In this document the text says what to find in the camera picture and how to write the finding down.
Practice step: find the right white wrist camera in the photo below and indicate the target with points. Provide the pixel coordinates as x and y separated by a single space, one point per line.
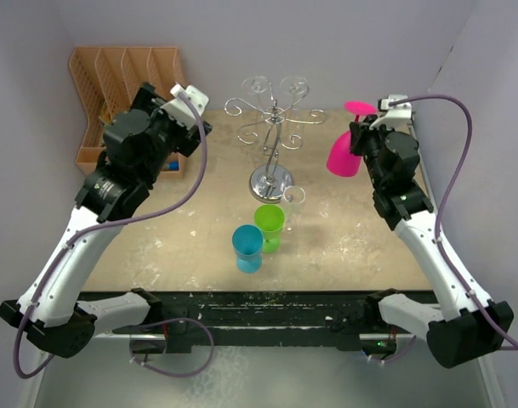
394 112

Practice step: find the green plastic goblet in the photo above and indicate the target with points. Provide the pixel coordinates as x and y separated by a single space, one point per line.
270 219

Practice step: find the small blue grey cylinder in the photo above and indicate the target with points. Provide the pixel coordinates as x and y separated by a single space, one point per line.
171 166

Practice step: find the chrome wine glass rack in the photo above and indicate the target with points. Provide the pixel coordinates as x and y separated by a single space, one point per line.
273 133

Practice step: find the pink plastic goblet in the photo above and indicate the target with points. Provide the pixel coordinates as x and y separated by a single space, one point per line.
341 162

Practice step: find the blue plastic goblet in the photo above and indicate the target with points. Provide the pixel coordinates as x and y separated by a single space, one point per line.
247 241

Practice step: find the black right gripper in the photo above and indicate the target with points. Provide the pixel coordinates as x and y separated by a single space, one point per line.
361 132

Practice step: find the peach plastic file organizer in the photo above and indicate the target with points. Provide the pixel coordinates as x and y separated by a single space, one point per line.
110 77

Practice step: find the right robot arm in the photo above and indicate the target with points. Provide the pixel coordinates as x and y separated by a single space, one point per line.
467 323

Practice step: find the colourful booklet in organizer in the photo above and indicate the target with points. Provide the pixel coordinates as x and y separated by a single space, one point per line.
104 116

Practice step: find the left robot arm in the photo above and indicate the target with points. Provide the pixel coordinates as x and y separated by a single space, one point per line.
137 143

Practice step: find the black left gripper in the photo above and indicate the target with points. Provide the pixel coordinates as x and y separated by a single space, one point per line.
186 138

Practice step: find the clear wine glass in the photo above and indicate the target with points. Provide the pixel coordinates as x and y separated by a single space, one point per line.
257 87
296 87

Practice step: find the tall clear flute glass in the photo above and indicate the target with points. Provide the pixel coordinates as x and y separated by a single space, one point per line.
292 203

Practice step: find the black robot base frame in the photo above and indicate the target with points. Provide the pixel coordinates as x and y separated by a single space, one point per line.
333 319

